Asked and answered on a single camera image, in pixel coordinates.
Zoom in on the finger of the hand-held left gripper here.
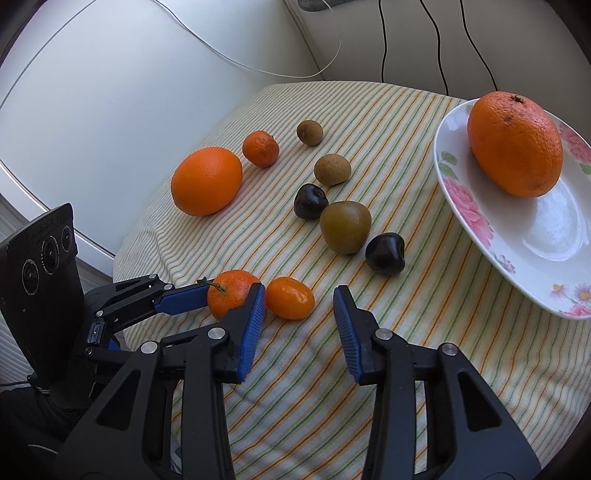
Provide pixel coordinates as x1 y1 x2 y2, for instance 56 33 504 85
84 339 153 370
85 274 218 330

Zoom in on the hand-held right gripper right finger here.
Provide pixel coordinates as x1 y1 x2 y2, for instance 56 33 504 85
333 285 542 480

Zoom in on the white floral plate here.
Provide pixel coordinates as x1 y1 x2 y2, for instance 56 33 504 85
433 98 591 319

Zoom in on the orange kumquat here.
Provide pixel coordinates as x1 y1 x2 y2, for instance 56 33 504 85
265 276 315 320

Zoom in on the striped tablecloth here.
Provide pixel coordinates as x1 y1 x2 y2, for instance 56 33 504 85
113 80 591 480

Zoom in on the white cable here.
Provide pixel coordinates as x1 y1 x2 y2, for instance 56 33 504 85
154 0 343 79

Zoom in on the small mandarin with stem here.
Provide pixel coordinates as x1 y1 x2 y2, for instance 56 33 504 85
197 270 262 320

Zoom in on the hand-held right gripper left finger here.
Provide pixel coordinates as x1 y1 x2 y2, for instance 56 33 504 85
54 282 267 480

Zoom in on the dark plum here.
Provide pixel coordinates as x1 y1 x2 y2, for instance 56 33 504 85
294 183 330 220

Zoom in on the green-brown kiwi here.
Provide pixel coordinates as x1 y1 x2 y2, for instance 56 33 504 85
320 200 372 255

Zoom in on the large round orange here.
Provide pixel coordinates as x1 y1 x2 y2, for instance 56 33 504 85
171 147 243 217

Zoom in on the large oblong orange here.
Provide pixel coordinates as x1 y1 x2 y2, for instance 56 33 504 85
467 91 564 198

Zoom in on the black cable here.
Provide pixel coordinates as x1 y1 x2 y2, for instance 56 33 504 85
378 0 389 84
419 0 450 96
460 0 499 93

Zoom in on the large tan longan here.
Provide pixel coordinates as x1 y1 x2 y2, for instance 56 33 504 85
314 154 352 186

